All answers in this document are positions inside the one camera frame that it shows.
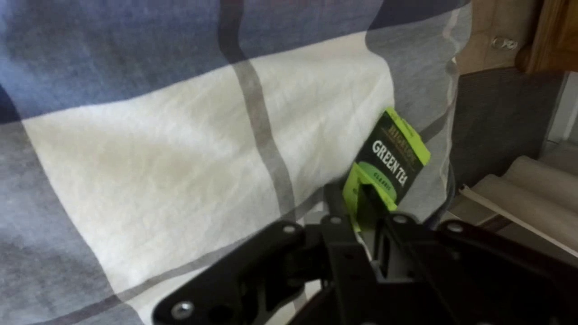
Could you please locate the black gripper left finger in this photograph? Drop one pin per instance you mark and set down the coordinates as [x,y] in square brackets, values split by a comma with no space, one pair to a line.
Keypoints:
[339,253]

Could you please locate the blue white plaid bed sheet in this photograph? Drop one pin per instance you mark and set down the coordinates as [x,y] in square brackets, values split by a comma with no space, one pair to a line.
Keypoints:
[180,162]

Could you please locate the brown cardboard box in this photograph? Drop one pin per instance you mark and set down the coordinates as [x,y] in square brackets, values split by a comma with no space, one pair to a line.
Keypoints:
[497,32]

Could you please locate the wooden furniture piece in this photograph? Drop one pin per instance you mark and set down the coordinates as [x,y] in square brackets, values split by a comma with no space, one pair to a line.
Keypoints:
[556,32]

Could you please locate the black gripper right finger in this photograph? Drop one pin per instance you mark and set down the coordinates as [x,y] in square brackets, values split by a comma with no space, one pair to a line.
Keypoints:
[457,263]

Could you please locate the green black tea sachet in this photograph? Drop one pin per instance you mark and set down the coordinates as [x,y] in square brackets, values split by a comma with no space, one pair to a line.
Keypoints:
[394,159]

